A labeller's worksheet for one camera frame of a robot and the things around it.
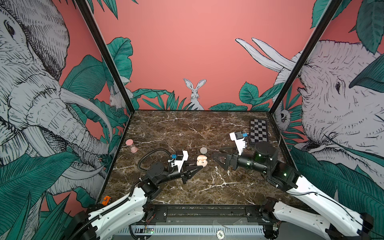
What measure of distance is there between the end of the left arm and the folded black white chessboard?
21.2 inches

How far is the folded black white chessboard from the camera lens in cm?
103

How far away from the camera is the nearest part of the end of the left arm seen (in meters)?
0.61
